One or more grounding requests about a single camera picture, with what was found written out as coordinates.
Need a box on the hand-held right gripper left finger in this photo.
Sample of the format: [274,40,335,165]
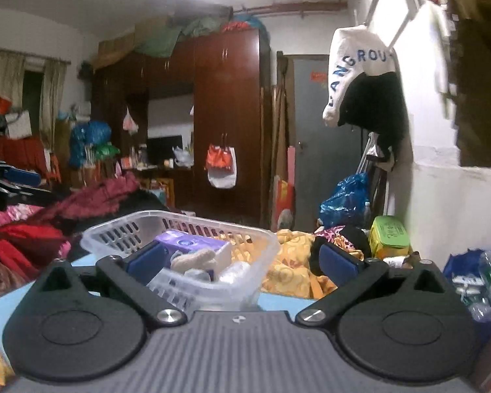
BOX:
[36,241,188,330]

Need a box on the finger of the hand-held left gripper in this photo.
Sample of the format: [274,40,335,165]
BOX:
[0,175,62,213]
[0,157,43,190]

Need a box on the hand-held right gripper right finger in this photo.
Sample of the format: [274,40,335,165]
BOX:
[297,242,455,330]

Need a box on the purple tissue pack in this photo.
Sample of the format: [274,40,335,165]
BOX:
[153,230,232,280]

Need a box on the beige plush toy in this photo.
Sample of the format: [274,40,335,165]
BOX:
[169,249,218,273]

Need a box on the white plastic basket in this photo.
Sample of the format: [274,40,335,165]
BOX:
[80,210,281,312]

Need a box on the pink floral bedding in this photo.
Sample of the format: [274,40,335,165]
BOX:
[0,205,45,226]

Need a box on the dark cloth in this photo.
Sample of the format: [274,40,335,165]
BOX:
[310,225,372,280]

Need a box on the yellow patterned blanket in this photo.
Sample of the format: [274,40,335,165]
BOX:
[261,228,371,300]

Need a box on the white gift bag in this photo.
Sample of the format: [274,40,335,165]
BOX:
[4,109,33,140]

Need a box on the green box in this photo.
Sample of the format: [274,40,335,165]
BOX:
[369,215,411,260]

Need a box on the blue plastic bag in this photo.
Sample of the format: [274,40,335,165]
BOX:
[318,173,371,229]

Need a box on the blue cutting mat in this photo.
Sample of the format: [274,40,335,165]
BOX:
[0,254,317,330]

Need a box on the red plaid blanket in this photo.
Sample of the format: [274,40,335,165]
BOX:
[44,171,143,232]

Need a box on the blue sack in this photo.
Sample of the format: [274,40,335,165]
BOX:
[69,120,113,169]

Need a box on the beige curtain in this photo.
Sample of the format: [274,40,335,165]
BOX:
[0,47,69,149]

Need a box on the green plastic bag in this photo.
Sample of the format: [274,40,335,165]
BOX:
[90,142,120,161]

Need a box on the black monitor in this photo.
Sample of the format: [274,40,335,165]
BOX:
[147,135,184,169]

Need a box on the white plastic bag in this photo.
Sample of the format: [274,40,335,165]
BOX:
[172,146,194,168]

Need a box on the pink plastic bag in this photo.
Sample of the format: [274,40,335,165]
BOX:
[122,106,140,134]

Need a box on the orange and white bag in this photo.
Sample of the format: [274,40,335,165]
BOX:
[204,142,237,190]

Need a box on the blue tote bag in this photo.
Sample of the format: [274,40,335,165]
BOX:
[442,249,491,322]

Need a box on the grey door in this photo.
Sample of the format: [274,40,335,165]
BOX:
[292,54,368,231]

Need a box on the dark wooden wardrobe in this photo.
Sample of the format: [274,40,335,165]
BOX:
[90,28,271,231]

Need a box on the cardboard box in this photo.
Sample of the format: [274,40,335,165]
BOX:
[97,36,137,67]

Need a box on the green cloth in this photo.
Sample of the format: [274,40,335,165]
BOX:
[134,15,230,57]

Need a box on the white and black hoodie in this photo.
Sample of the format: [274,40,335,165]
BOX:
[322,25,407,161]

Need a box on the olive jacket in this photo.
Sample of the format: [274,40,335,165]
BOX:
[449,0,491,173]

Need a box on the red and blue bundle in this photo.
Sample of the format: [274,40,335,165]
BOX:
[220,11,267,34]

